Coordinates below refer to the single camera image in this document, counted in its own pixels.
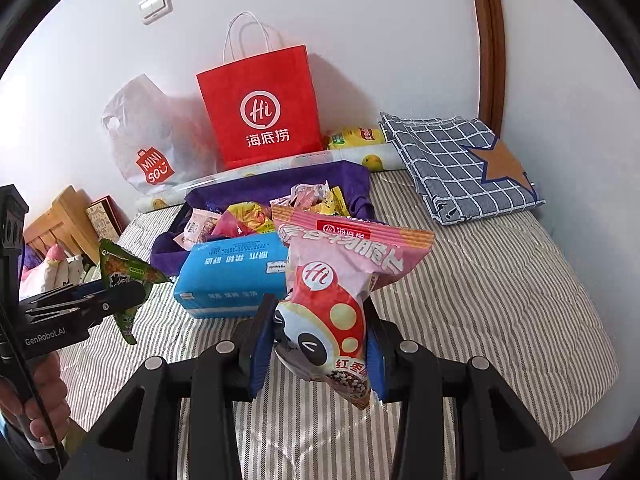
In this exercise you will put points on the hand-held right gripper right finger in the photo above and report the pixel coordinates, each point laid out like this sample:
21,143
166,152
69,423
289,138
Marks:
377,375

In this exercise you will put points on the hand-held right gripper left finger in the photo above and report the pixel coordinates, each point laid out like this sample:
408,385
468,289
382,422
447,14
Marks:
261,360

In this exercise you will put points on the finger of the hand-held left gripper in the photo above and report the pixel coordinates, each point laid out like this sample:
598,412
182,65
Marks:
80,291
122,297

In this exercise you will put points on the green triangular snack packet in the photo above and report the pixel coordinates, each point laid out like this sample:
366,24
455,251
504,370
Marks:
125,265

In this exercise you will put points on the white pink snack packet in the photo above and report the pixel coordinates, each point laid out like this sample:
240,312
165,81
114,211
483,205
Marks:
200,230

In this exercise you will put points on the pink panda snack packet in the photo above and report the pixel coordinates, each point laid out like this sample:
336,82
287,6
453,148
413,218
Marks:
340,270

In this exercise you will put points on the pink yellow snack packet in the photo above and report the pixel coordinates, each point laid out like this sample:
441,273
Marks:
245,220

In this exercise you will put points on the purple towel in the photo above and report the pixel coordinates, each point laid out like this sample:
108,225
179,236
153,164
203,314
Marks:
350,180

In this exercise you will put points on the person's left hand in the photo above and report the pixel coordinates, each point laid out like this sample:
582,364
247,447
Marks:
50,390

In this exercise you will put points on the floral pillow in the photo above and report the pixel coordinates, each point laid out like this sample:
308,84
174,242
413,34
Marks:
55,270

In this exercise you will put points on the wooden headboard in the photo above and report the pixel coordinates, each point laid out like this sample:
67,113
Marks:
65,215

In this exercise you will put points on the patterned gift box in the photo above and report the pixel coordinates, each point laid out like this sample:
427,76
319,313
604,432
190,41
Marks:
105,217

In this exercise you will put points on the blue tissue pack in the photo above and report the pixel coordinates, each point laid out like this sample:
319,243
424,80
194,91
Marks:
230,270

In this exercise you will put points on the white plastic shopping bag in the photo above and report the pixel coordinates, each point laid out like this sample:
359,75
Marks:
145,125

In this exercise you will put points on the fruit-print paper roll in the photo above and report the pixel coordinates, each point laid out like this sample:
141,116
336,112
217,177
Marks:
372,160

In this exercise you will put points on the grey checked cloth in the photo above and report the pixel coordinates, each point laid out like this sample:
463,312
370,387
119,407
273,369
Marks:
450,170

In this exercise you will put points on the yellow chips bag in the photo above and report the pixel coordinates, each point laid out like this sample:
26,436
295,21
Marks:
357,137

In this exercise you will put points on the red paper bag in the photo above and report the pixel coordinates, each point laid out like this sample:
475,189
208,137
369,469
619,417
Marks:
260,75

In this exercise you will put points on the white light switch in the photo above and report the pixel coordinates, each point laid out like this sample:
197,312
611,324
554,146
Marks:
156,6

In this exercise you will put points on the brown wooden door frame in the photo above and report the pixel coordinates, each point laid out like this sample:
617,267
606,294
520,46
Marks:
487,35

